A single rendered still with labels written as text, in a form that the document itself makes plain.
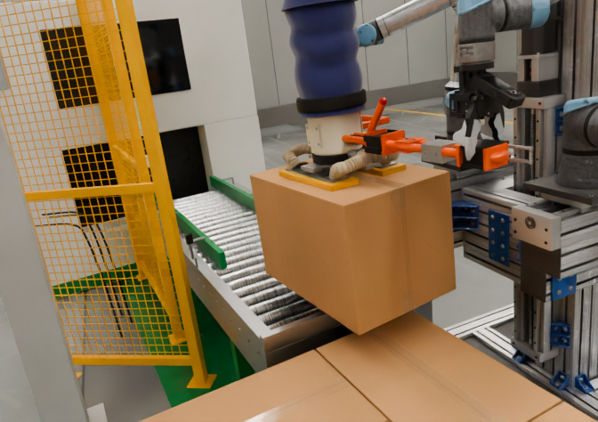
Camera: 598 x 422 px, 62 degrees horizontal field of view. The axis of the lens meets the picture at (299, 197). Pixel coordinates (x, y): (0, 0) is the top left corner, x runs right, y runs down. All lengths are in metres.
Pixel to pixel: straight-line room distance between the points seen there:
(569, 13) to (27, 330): 2.16
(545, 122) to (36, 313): 1.93
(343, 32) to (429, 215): 0.60
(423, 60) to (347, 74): 11.07
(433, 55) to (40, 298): 11.47
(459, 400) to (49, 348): 1.55
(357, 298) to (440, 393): 0.33
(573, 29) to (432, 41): 11.08
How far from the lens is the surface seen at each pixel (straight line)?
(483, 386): 1.54
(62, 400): 2.39
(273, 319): 1.92
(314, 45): 1.54
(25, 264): 2.14
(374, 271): 1.47
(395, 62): 12.18
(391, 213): 1.45
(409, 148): 1.34
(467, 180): 1.87
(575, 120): 1.49
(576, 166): 1.51
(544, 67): 1.72
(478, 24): 1.17
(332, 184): 1.49
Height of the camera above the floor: 1.48
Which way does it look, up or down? 16 degrees down
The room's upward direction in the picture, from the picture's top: 7 degrees counter-clockwise
